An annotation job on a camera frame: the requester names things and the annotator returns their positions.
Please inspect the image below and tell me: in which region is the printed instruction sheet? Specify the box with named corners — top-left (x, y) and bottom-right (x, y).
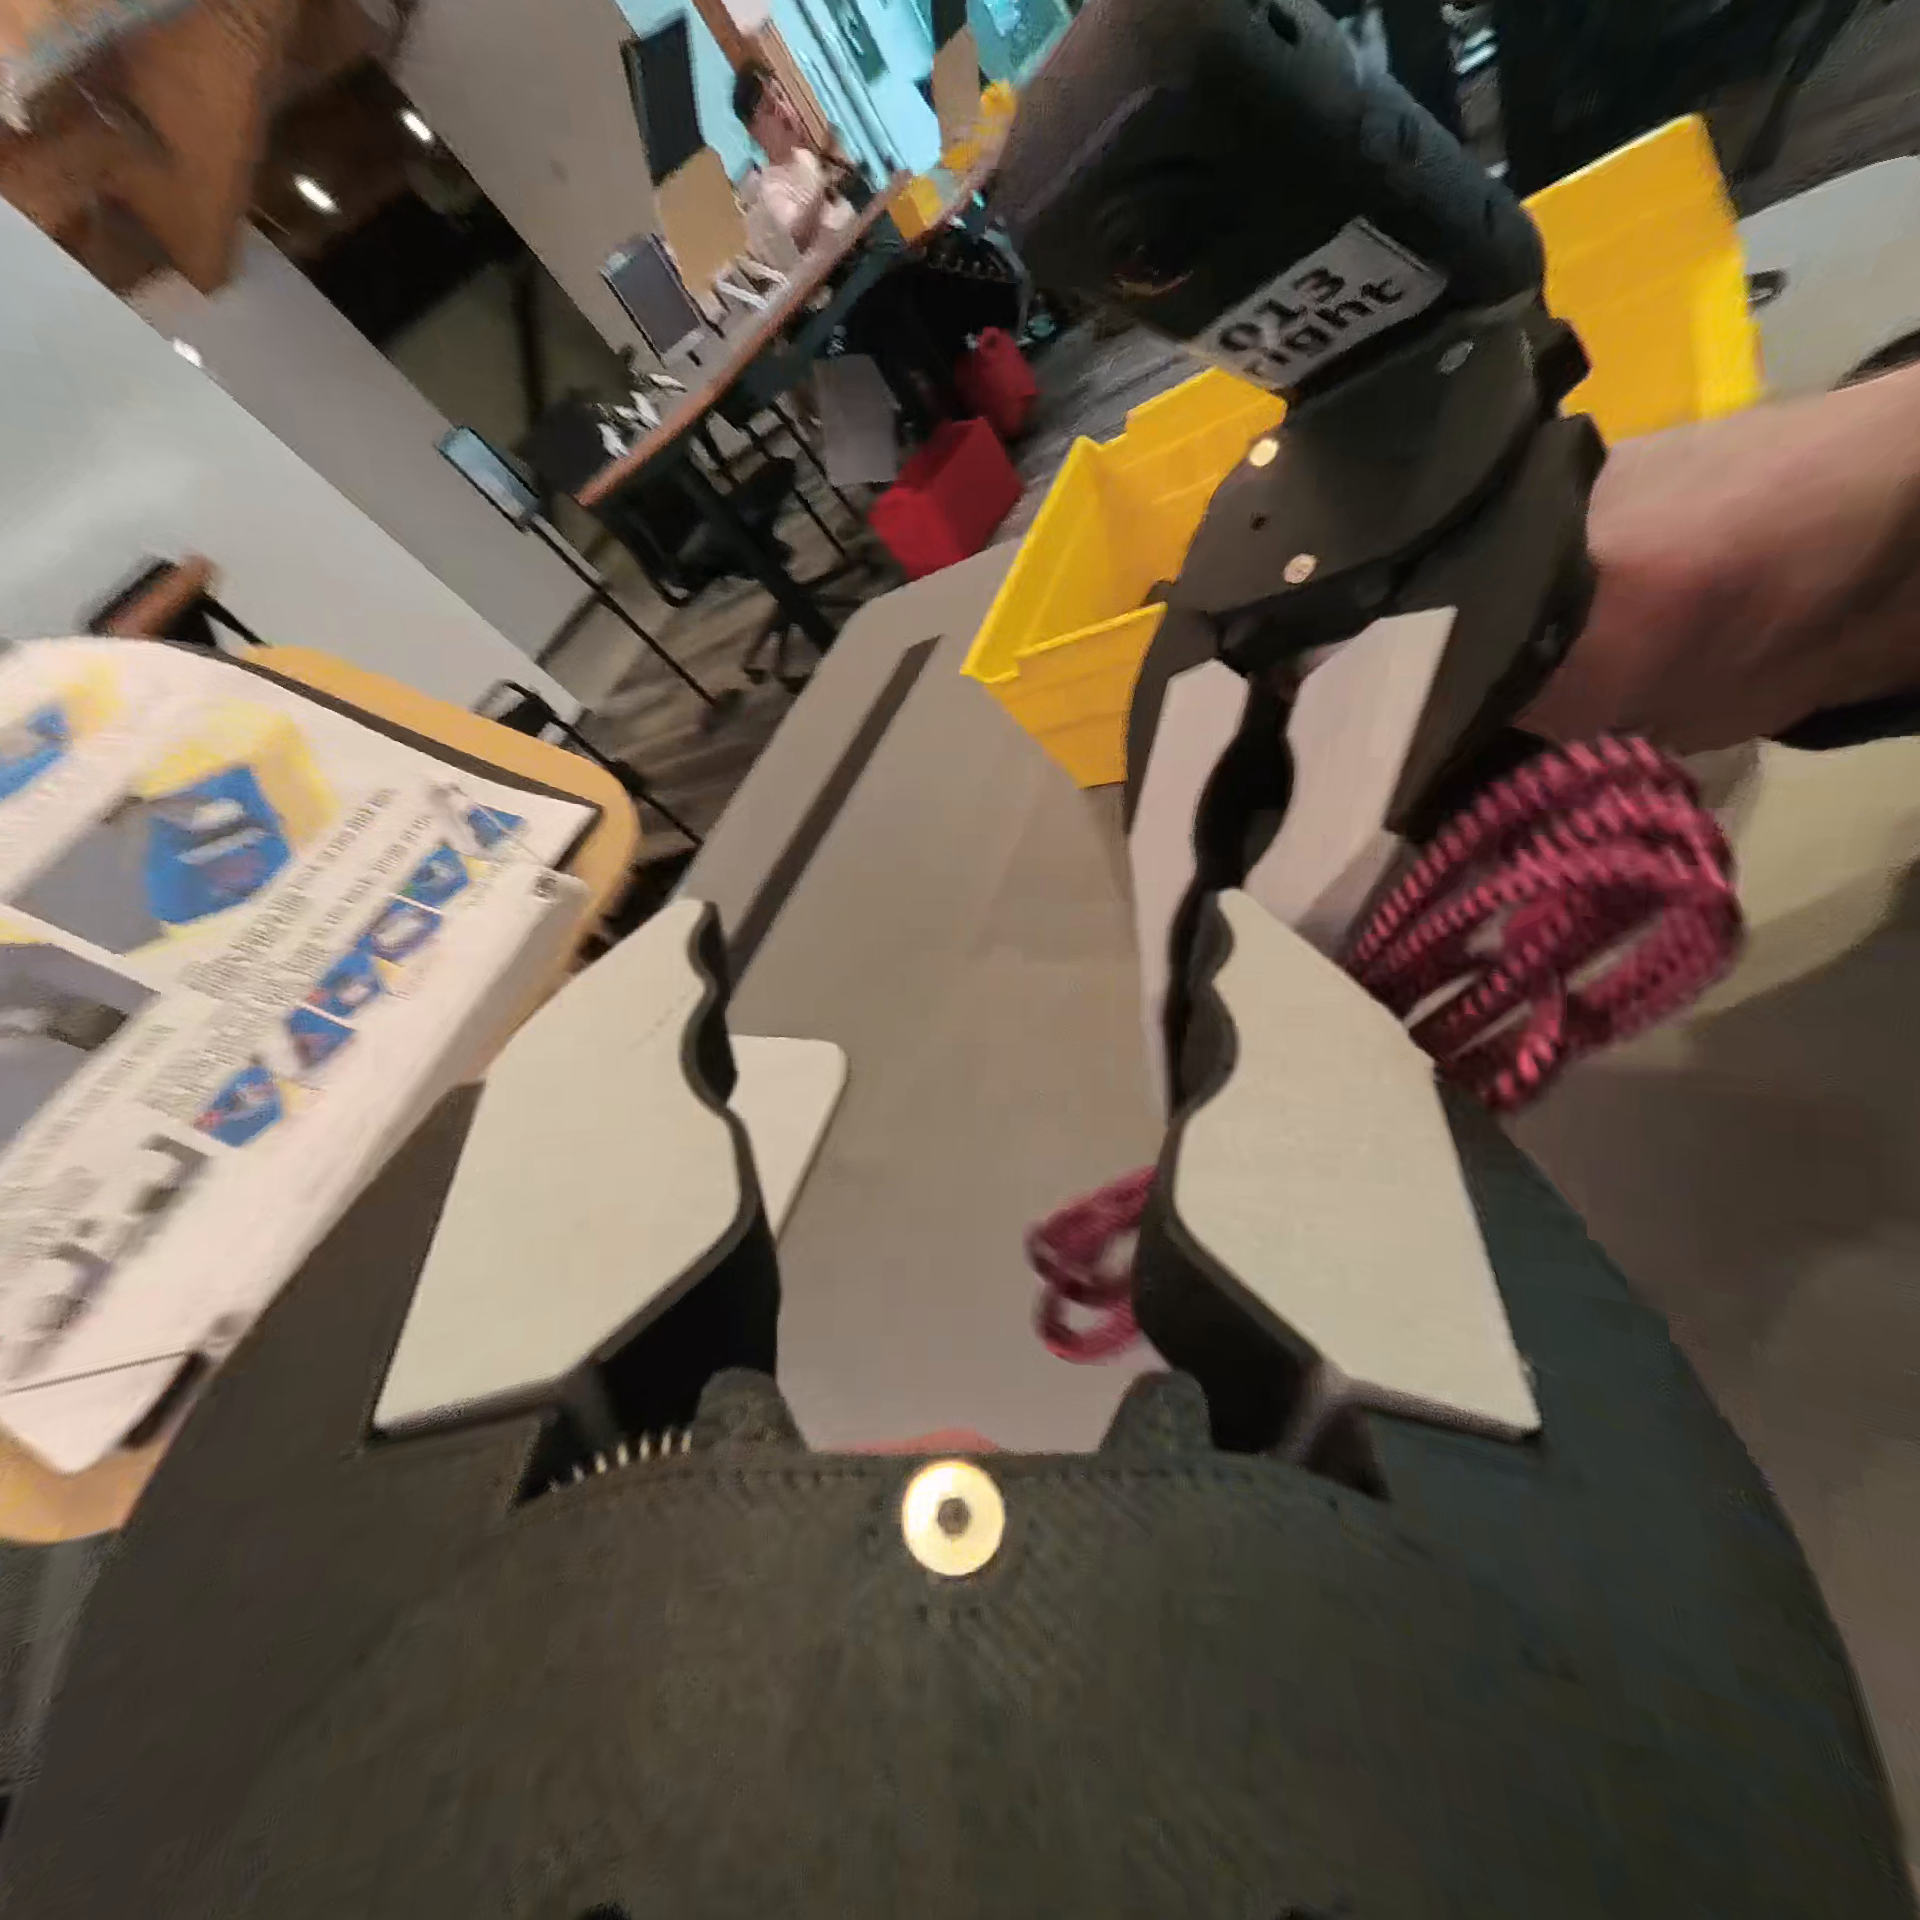
top-left (0, 640), bottom-right (597, 1472)

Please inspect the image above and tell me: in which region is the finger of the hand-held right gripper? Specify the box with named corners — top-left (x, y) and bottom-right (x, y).
top-left (1239, 608), bottom-right (1466, 953)
top-left (1127, 662), bottom-right (1262, 1008)

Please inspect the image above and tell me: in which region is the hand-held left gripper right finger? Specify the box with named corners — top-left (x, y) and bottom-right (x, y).
top-left (1131, 887), bottom-right (1550, 1442)

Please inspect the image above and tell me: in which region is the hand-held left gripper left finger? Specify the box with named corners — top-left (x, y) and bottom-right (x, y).
top-left (372, 897), bottom-right (855, 1435)

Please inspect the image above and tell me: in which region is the red braided usb cable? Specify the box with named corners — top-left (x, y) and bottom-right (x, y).
top-left (1026, 736), bottom-right (1749, 1370)

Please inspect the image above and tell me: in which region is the yellow plastic bin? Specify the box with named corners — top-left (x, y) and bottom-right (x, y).
top-left (959, 115), bottom-right (1766, 792)

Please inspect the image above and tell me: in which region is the red plastic tub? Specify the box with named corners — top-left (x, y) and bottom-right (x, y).
top-left (870, 326), bottom-right (1048, 582)

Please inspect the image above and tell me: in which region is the person's right hand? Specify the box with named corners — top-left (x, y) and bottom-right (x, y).
top-left (1510, 369), bottom-right (1920, 760)

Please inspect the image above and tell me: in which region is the long wooden desk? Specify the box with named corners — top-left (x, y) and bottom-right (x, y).
top-left (565, 168), bottom-right (1007, 520)

